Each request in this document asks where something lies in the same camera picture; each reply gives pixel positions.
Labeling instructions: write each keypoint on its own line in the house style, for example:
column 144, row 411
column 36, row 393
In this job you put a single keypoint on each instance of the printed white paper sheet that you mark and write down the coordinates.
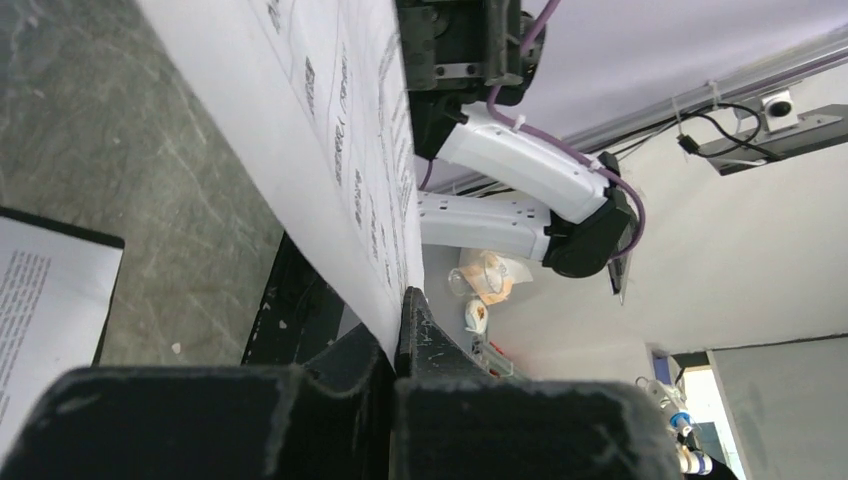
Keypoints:
column 311, row 97
column 40, row 311

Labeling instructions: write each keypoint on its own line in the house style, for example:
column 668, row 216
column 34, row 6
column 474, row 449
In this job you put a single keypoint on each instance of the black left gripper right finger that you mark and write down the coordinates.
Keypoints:
column 453, row 420

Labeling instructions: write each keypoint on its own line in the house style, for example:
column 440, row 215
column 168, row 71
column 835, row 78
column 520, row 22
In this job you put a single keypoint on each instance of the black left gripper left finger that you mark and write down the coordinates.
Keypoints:
column 326, row 419

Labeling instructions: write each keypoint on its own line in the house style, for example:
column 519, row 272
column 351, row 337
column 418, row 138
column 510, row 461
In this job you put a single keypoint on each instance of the beige folder with black inside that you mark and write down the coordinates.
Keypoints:
column 99, row 265

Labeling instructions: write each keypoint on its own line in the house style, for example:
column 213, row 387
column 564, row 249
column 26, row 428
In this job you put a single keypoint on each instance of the overhead camera on rail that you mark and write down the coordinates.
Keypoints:
column 778, row 111

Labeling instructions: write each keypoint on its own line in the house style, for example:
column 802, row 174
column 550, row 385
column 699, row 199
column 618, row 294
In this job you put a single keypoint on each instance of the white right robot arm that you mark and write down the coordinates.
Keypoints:
column 576, row 216

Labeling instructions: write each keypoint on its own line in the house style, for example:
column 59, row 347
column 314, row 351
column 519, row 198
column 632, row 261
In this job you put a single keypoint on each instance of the crumpled plastic bag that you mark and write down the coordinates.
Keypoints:
column 487, row 276

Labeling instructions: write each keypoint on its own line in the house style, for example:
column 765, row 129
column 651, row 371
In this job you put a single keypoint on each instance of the printed white paper sheet top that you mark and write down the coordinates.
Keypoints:
column 40, row 311

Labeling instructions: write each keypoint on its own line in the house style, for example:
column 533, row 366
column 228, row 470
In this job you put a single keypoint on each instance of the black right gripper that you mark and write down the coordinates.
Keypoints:
column 458, row 51

